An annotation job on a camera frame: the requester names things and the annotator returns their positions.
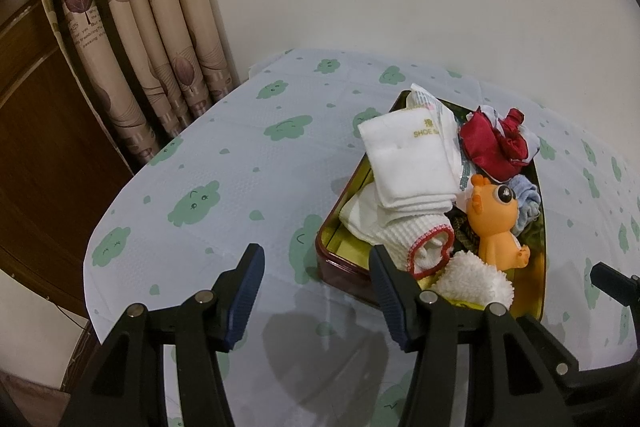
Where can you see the blue tablecloth with green clouds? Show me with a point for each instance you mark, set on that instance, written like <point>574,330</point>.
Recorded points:
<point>240,167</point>

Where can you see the plastic packet with pink ribbon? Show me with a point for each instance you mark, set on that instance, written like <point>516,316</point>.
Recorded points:
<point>462,157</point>

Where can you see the beige leaf-print curtain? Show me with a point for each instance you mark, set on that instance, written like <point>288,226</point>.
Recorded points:
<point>150,32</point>

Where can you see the gold tin box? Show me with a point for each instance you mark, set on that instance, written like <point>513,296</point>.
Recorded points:
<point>345,267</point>

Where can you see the white shoe cloth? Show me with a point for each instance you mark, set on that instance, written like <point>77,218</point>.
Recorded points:
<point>410,157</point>

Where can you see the brown wooden cabinet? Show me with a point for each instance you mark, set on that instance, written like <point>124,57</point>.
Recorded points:
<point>45,147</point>

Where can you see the white glove with red trim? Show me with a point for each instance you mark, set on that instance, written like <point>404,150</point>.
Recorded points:
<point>395,232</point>

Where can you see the white fluffy cloth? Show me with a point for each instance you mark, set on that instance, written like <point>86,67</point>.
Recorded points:
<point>475,282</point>

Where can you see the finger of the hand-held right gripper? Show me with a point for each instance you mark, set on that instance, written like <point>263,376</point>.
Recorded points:
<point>617,284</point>
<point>550,352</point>

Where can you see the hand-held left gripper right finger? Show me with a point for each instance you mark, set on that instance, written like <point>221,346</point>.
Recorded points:
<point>392,302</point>

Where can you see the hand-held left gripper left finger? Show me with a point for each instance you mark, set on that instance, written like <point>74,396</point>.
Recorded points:
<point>245,297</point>

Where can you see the blue towel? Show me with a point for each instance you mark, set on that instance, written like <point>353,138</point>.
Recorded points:
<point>527,202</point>

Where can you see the orange toy duck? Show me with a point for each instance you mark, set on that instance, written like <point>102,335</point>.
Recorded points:
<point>495,232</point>

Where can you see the red satin cloth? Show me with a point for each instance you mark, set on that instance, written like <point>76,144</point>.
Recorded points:
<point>492,142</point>

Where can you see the dark patterned fabric piece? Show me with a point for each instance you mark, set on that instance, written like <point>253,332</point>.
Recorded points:
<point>465,232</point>

